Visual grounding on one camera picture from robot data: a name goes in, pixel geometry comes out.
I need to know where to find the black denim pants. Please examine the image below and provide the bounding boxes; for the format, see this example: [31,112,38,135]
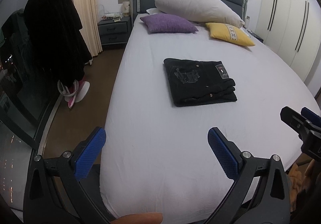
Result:
[164,58,237,107]

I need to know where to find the dark glass window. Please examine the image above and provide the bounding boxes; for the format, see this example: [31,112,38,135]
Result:
[1,0,58,216]

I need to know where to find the white wardrobe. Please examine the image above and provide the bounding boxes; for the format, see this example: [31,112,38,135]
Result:
[255,0,320,81]

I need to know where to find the dark hanging garment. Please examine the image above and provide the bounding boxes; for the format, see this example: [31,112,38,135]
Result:
[23,0,92,88]

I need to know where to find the yellow cushion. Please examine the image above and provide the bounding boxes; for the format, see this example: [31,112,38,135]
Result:
[205,22,255,47]

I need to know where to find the dark grey nightstand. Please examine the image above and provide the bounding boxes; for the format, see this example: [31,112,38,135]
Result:
[97,17,132,50]

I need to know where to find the purple cushion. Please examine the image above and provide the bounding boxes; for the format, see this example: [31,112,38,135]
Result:
[140,14,198,33]

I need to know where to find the large white pillow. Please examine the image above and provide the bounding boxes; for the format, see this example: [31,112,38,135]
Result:
[154,0,245,28]

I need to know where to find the beige curtain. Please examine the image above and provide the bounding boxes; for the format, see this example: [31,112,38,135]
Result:
[66,0,104,58]

